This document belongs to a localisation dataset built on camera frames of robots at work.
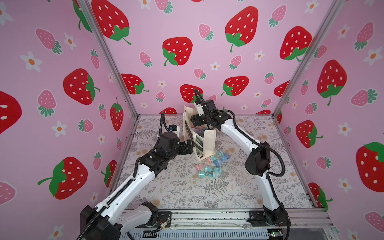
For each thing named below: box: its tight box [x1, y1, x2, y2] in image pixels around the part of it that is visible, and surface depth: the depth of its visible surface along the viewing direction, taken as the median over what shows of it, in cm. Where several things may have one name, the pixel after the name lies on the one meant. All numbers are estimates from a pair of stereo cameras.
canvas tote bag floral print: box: [183, 105, 217, 161], surface depth 90 cm
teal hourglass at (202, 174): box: [198, 170, 216, 179], surface depth 89 cm
